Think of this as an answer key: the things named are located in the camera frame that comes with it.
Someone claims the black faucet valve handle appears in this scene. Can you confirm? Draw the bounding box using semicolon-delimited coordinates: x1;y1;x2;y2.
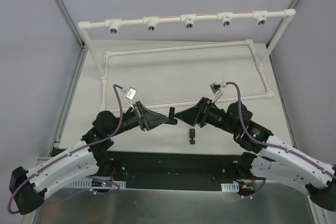
188;128;196;145

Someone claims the black L-shaped faucet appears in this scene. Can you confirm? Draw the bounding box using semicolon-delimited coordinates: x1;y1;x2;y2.
167;107;177;125

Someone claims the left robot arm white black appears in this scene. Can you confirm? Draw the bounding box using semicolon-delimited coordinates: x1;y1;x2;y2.
7;101;177;215

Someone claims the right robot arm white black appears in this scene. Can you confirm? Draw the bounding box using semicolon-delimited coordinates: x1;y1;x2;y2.
174;98;335;211

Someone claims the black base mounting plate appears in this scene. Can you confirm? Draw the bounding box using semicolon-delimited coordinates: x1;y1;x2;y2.
95;151;253;191

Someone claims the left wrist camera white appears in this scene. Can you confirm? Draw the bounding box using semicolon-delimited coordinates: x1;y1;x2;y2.
121;87;137;108

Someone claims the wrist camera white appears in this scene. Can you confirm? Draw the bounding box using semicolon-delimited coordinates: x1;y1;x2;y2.
121;87;137;108
209;81;227;103

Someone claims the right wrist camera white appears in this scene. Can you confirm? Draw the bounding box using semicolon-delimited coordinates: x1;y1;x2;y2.
209;81;227;103

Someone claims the right white cable duct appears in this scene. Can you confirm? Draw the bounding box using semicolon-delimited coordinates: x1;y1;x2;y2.
221;182;239;193

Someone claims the white cable duct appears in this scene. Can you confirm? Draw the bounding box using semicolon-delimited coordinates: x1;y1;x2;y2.
221;182;239;193
66;178;127;189

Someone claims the left aluminium frame post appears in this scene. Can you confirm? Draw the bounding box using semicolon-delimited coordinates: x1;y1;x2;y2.
46;0;88;156

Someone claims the left white cable duct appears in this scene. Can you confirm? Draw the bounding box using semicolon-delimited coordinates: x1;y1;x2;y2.
66;178;127;189

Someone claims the white PVC pipe frame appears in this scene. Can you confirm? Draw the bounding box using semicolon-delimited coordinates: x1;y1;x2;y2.
77;9;296;110

